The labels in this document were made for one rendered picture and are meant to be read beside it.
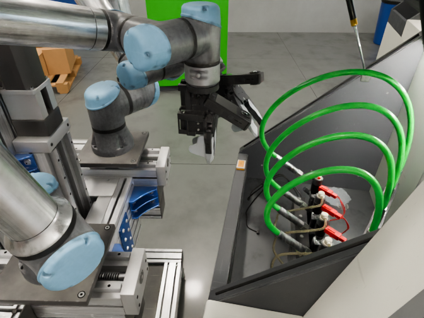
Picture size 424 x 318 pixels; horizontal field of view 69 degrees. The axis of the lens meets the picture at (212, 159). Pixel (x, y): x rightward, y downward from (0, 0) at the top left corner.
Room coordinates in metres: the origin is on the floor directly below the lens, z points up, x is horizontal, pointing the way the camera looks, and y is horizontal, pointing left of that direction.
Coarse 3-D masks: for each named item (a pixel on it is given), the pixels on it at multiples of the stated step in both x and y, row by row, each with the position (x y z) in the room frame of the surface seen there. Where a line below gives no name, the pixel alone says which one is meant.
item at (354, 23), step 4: (348, 0) 1.00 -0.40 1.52; (352, 0) 1.00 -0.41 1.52; (348, 4) 1.00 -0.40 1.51; (352, 4) 1.00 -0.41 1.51; (348, 8) 1.00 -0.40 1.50; (352, 8) 1.00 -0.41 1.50; (348, 12) 1.01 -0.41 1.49; (352, 12) 1.00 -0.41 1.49; (352, 16) 1.00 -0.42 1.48; (352, 20) 1.00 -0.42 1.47; (356, 20) 1.00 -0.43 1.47; (352, 24) 1.00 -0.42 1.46; (356, 24) 0.99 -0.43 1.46; (356, 28) 1.00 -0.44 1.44; (356, 32) 1.00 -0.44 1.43; (356, 36) 0.99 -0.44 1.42; (356, 40) 1.00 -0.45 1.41; (360, 48) 0.99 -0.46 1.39; (360, 52) 0.99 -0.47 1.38; (360, 56) 0.99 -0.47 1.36; (364, 64) 0.98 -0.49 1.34; (364, 68) 0.98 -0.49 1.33; (364, 76) 0.98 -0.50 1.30; (368, 76) 0.98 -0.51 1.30; (360, 80) 0.98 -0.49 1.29; (364, 80) 0.98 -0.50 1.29; (368, 80) 0.97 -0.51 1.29
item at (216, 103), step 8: (208, 96) 0.63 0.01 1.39; (216, 96) 0.64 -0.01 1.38; (208, 104) 0.62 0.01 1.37; (216, 104) 0.61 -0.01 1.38; (224, 104) 0.62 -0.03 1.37; (232, 104) 0.64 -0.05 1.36; (216, 112) 0.61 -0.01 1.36; (224, 112) 0.61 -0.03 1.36; (232, 112) 0.61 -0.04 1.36; (240, 112) 0.62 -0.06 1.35; (248, 112) 0.64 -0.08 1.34; (232, 120) 0.61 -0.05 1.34; (240, 120) 0.60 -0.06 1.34; (248, 120) 0.61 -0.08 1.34; (240, 128) 0.60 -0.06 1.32
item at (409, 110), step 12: (336, 72) 0.70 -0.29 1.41; (348, 72) 0.70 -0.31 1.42; (360, 72) 0.69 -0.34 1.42; (372, 72) 0.69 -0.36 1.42; (300, 84) 0.72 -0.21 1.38; (396, 84) 0.67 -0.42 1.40; (288, 96) 0.72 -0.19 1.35; (408, 96) 0.67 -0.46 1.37; (408, 108) 0.67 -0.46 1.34; (264, 120) 0.73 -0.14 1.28; (408, 120) 0.67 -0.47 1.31; (408, 132) 0.66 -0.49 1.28; (264, 144) 0.73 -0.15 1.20; (408, 144) 0.66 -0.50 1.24
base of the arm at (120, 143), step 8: (120, 128) 0.94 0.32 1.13; (96, 136) 0.92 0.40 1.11; (104, 136) 0.91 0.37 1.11; (112, 136) 0.92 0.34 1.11; (120, 136) 0.93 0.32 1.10; (128, 136) 0.96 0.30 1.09; (96, 144) 0.91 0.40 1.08; (104, 144) 0.90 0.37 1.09; (112, 144) 0.91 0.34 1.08; (120, 144) 0.93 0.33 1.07; (128, 144) 0.94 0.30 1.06; (96, 152) 0.91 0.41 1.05; (104, 152) 0.90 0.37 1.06; (112, 152) 0.90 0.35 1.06; (120, 152) 0.91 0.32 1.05
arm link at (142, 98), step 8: (112, 0) 1.07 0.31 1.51; (120, 0) 1.08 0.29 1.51; (120, 8) 1.07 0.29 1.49; (128, 8) 1.09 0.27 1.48; (144, 88) 1.03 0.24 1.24; (152, 88) 1.06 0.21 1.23; (136, 96) 1.01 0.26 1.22; (144, 96) 1.03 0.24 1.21; (152, 96) 1.05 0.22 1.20; (136, 104) 1.00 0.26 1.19; (144, 104) 1.03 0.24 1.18; (152, 104) 1.07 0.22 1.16
